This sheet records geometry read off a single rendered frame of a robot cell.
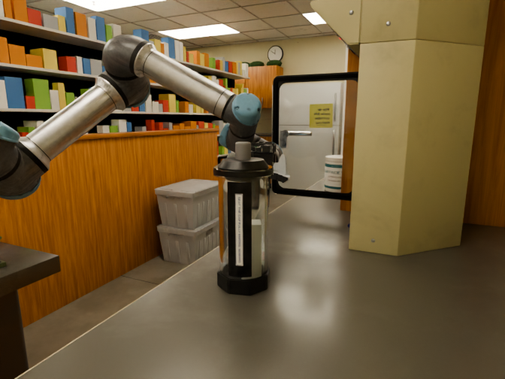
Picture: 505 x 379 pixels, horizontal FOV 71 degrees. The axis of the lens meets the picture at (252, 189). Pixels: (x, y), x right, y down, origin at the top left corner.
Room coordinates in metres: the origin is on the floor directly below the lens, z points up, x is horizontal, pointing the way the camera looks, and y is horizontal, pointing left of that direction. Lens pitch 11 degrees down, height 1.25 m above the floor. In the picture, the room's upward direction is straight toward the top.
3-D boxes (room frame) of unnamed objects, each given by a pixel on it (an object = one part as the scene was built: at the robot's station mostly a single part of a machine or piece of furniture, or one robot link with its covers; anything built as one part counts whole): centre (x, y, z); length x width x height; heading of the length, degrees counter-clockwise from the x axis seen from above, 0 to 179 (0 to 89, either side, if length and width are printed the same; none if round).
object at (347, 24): (0.98, -0.25, 1.46); 0.32 x 0.12 x 0.10; 156
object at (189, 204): (3.16, 0.54, 0.49); 0.60 x 0.42 x 0.33; 156
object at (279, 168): (0.79, -0.07, 1.14); 0.09 x 0.03 x 0.06; 27
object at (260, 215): (0.63, 0.02, 1.06); 0.11 x 0.11 x 0.21
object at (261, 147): (0.89, -0.02, 1.15); 0.12 x 0.08 x 0.09; 171
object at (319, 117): (1.17, -0.21, 1.19); 0.30 x 0.01 x 0.40; 65
